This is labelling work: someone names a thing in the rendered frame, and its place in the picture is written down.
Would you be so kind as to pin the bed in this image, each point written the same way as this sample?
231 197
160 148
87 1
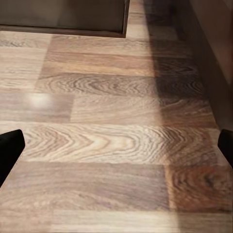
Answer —
208 27

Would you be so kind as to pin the nightstand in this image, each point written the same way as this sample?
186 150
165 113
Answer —
101 18

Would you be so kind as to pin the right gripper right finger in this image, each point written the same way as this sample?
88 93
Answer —
225 144

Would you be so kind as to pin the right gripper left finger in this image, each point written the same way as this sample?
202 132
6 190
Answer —
11 146

